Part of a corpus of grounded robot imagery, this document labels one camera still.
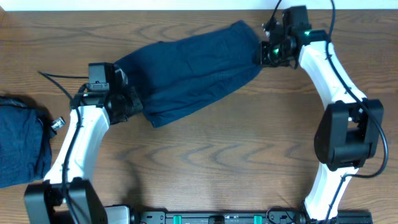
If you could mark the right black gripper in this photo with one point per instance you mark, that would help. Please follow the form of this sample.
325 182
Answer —
265 58

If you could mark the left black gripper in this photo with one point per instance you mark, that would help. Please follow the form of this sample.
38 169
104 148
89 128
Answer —
137 103

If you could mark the dark blue shorts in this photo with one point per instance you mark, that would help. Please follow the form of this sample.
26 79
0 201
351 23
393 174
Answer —
176 79

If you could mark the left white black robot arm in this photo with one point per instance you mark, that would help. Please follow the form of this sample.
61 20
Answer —
66 194

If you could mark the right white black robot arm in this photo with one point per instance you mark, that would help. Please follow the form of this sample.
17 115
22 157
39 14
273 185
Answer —
349 142

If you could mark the silver garment tag clip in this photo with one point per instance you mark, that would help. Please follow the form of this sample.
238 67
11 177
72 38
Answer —
58 123

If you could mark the folded dark blue garment pile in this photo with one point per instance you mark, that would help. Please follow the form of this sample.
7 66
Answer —
26 154

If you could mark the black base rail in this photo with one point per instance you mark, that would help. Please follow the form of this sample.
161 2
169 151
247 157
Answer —
248 218

